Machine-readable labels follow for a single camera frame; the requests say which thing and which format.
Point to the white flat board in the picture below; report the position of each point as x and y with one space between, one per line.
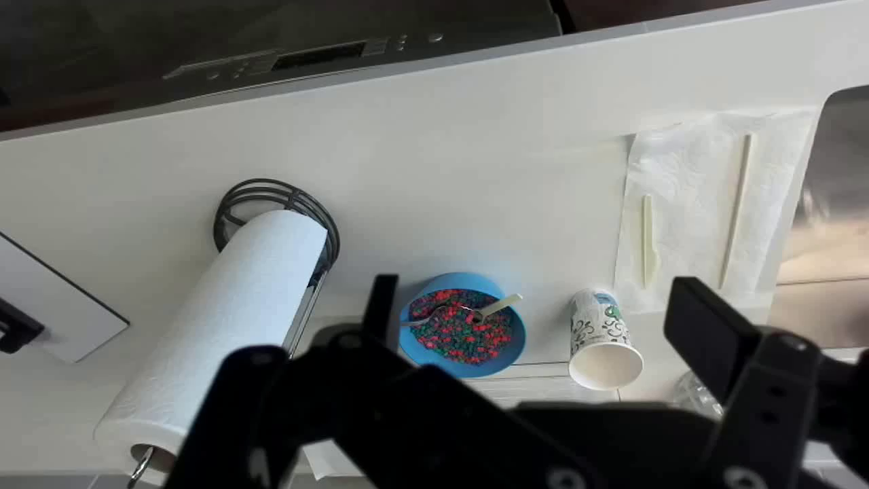
64 307

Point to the stainless steel sink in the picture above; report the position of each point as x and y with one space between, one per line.
837 179

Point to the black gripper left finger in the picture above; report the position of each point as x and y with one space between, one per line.
361 407

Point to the white paper-wrapped straw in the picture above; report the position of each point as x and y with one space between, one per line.
736 213

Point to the printed white paper cup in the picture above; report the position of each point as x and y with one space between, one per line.
599 334

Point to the spoon in bowl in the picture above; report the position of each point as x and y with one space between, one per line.
499 304

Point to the white paper towel roll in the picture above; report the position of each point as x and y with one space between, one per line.
271 187
226 307

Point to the colourful cereal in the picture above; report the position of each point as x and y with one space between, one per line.
463 338

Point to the blue plastic bowl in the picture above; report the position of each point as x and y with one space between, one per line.
452 281

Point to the dark dishwasher with control panel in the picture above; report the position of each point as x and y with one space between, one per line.
316 57

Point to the flat white napkin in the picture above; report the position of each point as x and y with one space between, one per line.
687 199

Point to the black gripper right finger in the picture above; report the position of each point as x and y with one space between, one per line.
768 389

